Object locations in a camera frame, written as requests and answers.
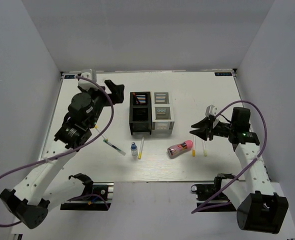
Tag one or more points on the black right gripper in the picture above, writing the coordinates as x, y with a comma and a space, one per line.
203, 132

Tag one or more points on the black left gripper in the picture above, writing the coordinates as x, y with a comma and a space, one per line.
117, 91

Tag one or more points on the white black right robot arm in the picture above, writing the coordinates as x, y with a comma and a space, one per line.
258, 206

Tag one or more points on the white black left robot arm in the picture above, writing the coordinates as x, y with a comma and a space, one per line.
31, 200

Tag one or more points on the pale yellow capped white marker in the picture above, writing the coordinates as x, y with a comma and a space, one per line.
205, 153

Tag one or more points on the orange capped white marker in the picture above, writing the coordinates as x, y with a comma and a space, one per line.
194, 146

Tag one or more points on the black slotted pen holder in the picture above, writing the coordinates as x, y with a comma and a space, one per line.
140, 115

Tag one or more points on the pink capped glue bottle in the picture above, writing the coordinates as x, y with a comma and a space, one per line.
180, 148

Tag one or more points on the white slotted pen holder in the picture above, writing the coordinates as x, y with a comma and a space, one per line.
163, 119

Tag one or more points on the left blue corner label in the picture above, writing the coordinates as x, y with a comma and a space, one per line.
72, 76

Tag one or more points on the yellow tipped white marker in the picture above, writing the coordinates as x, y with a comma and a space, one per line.
141, 148

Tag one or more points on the blue corner label sticker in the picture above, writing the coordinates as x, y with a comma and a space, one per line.
223, 74

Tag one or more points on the small blue capped bottle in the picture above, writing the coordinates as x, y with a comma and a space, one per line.
134, 150

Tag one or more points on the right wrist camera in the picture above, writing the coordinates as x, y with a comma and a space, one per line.
211, 112

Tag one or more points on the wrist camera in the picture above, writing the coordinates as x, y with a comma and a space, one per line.
89, 77
211, 112

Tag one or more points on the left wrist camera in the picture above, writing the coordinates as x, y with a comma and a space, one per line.
89, 77

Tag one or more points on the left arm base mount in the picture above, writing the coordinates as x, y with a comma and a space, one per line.
99, 199

